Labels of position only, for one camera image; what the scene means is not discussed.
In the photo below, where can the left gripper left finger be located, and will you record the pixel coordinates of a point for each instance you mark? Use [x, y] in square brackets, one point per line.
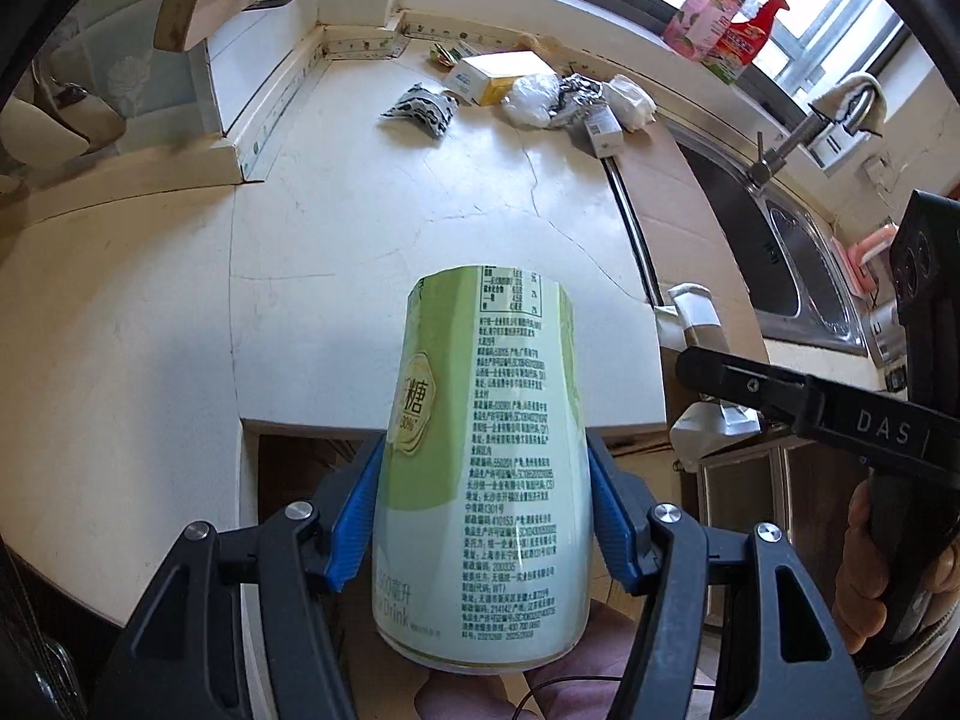
[180, 653]

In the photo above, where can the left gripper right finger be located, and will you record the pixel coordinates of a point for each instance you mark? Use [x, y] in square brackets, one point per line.
[781, 653]

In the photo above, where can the green white drink bottle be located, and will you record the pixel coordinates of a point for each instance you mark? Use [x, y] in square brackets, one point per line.
[483, 525]

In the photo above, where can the small white carton box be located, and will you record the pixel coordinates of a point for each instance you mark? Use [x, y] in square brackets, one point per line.
[603, 132]

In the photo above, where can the white paper bag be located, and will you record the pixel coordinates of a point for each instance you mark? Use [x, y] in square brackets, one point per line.
[632, 106]

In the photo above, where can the silver foil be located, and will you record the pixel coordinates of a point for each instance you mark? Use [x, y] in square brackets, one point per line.
[578, 97]

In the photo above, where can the white plastic bag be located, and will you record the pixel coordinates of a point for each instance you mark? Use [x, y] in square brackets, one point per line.
[531, 100]

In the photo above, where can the yellow white box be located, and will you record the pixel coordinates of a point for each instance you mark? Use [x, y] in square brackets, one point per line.
[485, 79]

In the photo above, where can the black white patterned wrapper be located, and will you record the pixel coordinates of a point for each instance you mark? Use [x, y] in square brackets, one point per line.
[432, 111]

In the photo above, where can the steel kitchen faucet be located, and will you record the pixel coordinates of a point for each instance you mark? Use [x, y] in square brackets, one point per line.
[867, 119]

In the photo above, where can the person's right hand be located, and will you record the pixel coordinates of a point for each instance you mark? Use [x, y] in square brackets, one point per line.
[862, 578]

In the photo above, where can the person's left hand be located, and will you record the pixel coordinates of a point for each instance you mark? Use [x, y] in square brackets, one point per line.
[581, 684]

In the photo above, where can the stainless steel sink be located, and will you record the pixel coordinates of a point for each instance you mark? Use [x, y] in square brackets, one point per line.
[793, 282]

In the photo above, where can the pink sponge holder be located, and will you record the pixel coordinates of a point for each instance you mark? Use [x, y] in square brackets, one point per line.
[852, 261]

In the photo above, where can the beige cloth on faucet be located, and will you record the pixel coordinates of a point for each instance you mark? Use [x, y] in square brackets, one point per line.
[837, 103]

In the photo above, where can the red spray bottle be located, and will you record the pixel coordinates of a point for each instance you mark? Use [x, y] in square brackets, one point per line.
[743, 39]

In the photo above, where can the pink detergent bottle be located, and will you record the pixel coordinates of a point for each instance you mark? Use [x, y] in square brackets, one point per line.
[697, 26]

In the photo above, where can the green red small wrapper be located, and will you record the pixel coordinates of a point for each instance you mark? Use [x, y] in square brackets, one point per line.
[445, 57]

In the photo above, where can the white wall socket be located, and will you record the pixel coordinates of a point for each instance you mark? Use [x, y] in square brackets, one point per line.
[877, 169]

